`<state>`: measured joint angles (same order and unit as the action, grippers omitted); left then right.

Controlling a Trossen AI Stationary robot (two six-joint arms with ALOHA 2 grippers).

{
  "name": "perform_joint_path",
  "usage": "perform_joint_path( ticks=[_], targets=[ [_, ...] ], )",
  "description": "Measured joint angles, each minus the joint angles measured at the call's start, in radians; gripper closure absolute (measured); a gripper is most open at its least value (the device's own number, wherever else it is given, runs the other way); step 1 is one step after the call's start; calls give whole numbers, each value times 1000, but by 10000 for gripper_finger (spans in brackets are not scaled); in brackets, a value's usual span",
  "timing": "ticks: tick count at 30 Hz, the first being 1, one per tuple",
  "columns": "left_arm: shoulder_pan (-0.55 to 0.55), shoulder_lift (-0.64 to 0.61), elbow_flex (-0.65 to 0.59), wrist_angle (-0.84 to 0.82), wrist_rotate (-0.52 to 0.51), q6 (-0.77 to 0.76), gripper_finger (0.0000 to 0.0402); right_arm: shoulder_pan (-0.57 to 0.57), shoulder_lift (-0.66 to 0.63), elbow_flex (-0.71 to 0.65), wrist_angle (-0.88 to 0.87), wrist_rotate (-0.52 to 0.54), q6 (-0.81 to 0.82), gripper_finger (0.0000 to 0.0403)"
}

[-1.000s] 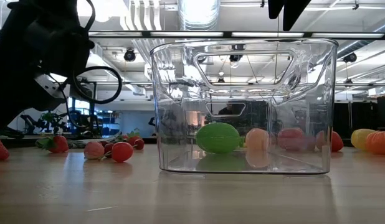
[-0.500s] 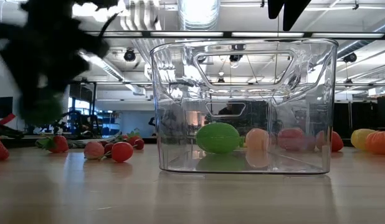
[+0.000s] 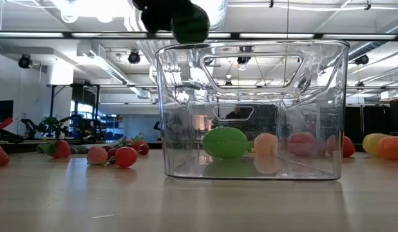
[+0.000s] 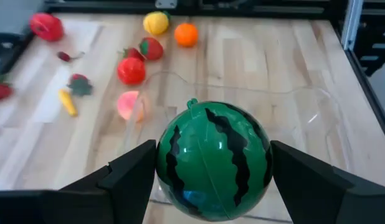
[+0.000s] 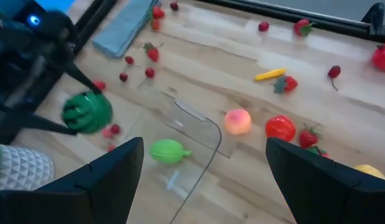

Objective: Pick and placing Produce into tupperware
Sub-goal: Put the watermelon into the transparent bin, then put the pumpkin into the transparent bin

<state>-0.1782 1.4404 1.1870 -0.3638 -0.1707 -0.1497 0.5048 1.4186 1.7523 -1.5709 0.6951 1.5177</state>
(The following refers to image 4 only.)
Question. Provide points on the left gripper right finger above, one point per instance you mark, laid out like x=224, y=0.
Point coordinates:
x=311, y=193

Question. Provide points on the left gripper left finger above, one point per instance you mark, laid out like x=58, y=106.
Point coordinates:
x=133, y=180

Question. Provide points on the pink toy peach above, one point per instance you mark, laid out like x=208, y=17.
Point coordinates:
x=128, y=105

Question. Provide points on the green striped toy watermelon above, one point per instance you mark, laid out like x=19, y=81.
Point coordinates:
x=211, y=161

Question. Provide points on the yellow plastic corn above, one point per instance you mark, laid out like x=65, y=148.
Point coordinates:
x=68, y=102

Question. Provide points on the red toy strawberry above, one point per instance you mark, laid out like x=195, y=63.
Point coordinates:
x=2, y=91
x=79, y=86
x=152, y=49
x=134, y=53

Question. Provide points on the red toy cherry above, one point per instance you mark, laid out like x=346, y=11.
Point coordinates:
x=64, y=56

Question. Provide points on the orange pumpkin toy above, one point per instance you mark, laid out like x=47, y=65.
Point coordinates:
x=186, y=35

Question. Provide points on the yellow toy lemon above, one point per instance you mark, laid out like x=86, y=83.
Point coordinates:
x=155, y=23

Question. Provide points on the clear plastic storage container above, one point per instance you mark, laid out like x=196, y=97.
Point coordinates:
x=304, y=124

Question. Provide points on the black aluminium frame rail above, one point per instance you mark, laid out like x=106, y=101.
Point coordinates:
x=8, y=59
x=367, y=93
x=211, y=11

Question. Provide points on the silver aluminium post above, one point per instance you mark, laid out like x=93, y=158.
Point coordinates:
x=353, y=25

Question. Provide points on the silver metal bracket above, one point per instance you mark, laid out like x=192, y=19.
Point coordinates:
x=166, y=3

